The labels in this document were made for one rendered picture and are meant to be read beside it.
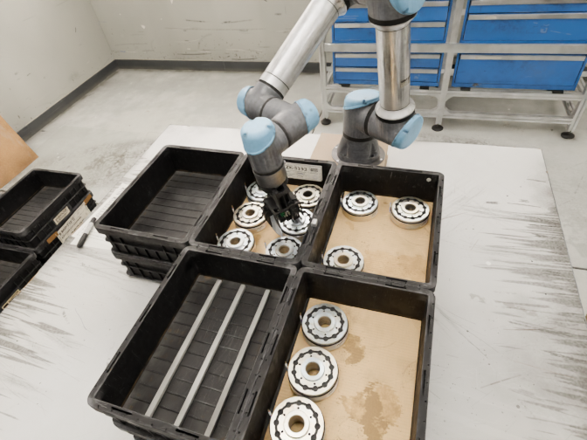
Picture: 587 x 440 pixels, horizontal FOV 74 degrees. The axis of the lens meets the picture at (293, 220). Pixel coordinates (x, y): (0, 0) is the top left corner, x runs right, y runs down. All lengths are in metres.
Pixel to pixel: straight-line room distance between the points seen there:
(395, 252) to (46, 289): 1.07
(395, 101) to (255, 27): 2.91
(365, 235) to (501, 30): 1.97
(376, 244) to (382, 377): 0.36
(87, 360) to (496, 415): 1.01
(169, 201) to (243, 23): 2.87
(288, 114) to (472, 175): 0.84
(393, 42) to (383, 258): 0.54
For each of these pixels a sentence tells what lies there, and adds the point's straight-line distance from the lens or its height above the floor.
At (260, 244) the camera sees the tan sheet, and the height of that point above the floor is 0.83.
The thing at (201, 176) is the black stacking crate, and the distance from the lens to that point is 1.39.
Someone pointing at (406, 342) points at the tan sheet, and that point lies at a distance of 0.92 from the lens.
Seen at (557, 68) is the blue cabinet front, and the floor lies 0.46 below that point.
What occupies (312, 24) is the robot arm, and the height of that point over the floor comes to 1.30.
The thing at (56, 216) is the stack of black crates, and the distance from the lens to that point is 2.05.
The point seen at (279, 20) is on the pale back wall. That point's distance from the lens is 3.88.
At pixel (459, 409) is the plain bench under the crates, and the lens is 1.02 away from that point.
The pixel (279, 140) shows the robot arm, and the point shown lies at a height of 1.17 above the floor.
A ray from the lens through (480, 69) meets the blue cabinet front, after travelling 2.91.
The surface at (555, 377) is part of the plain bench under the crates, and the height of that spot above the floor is 0.70.
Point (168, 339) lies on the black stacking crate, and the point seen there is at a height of 0.83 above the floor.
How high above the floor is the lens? 1.63
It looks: 45 degrees down
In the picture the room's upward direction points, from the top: 8 degrees counter-clockwise
